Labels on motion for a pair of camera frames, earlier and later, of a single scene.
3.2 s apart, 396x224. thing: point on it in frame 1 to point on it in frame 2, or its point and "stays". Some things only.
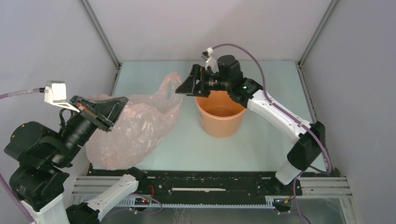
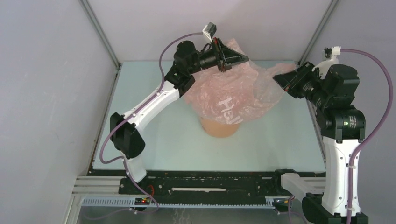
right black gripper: (188, 87) to (291, 81)
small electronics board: (142, 201) stays
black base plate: (209, 184) stays
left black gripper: (106, 113) to (227, 57)
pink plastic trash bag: (143, 122) to (238, 94)
